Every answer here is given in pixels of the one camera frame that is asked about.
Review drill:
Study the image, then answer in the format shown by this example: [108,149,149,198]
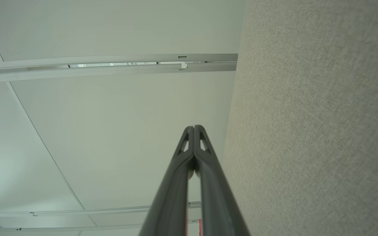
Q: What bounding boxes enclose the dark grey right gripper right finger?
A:
[194,125,250,236]

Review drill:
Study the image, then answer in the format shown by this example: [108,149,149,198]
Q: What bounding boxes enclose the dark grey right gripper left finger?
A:
[139,126,195,236]

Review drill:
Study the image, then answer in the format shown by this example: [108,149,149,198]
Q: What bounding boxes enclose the grey double metal frame post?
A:
[0,53,239,84]

